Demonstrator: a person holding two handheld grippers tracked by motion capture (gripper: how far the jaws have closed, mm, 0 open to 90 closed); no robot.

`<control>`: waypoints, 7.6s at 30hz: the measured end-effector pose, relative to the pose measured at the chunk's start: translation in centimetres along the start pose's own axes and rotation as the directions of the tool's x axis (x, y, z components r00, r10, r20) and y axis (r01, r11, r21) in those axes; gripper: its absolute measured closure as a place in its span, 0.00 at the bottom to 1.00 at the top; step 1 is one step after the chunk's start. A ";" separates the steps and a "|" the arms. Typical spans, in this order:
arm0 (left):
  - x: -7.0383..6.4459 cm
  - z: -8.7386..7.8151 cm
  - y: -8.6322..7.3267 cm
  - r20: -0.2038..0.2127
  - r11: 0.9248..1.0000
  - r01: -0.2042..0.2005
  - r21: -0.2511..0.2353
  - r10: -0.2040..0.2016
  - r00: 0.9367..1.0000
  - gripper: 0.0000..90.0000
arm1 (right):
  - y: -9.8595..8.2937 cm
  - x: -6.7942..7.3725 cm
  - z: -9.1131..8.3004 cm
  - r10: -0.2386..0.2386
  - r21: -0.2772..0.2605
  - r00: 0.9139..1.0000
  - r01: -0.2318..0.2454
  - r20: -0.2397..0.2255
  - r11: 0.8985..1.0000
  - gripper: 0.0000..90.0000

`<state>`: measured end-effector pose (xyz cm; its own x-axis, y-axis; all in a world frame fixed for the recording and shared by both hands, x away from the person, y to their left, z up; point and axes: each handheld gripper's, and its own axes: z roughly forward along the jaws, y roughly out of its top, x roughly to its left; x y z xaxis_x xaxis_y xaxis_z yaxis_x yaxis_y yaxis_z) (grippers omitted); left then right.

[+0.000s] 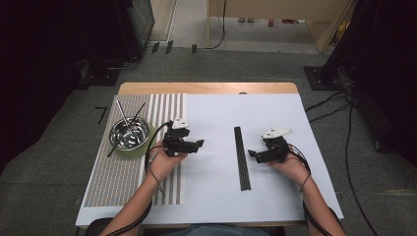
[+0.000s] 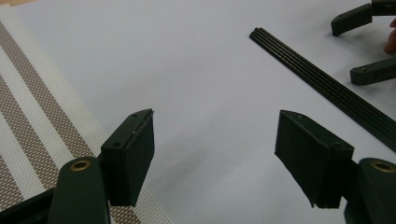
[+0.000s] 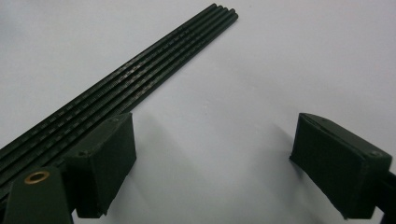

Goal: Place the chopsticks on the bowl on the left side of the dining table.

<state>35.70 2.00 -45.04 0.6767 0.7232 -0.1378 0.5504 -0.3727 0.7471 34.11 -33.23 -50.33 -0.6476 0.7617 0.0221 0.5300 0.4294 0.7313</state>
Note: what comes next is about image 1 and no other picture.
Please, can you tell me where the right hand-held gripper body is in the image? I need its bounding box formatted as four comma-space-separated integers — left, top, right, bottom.
262, 127, 294, 163

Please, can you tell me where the striped woven placemat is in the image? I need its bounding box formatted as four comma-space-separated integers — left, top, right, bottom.
83, 92, 187, 208

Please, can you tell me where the thin grey wrist cord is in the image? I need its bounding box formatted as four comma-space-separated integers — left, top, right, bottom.
299, 173, 312, 194
150, 168, 167, 198

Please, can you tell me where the dark glass cabinet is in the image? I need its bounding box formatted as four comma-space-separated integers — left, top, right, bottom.
114, 0, 155, 62

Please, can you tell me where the white table cover sheet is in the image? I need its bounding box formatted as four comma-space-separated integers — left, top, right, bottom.
75, 92, 344, 228

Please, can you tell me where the black round object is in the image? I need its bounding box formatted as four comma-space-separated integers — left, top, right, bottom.
84, 216, 114, 236

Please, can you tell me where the left hand-held gripper cable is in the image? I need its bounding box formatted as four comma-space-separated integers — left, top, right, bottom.
103, 120, 174, 236

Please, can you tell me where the yellow object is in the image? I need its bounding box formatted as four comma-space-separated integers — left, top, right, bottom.
337, 21, 350, 42

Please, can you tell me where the right hand-held gripper cable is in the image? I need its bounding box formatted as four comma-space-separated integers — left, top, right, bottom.
288, 144, 333, 236

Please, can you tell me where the hand-held gripper cable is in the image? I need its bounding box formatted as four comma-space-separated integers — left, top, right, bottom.
288, 144, 333, 236
103, 120, 174, 236

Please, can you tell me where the black hanging cable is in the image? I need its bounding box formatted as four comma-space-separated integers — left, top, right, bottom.
209, 0, 228, 50

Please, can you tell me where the person's blue-grey clothing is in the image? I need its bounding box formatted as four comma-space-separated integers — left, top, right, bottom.
160, 223, 273, 236

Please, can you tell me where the person's right hand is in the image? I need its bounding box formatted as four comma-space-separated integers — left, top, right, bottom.
268, 149, 311, 185

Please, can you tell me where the person's left hand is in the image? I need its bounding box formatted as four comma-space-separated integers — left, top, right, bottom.
149, 142, 188, 185

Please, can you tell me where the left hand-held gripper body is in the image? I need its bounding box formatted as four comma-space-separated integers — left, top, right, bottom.
162, 116, 191, 158

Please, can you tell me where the dark curtain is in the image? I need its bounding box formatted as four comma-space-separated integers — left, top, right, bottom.
323, 0, 417, 165
0, 0, 132, 171

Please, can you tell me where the long black floor cable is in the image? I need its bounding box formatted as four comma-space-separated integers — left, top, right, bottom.
344, 103, 379, 236

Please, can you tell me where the black stand base plate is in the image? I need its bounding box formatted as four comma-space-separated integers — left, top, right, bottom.
303, 65, 345, 91

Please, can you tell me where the row of black chopsticks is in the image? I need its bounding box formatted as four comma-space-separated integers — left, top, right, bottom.
233, 126, 252, 192

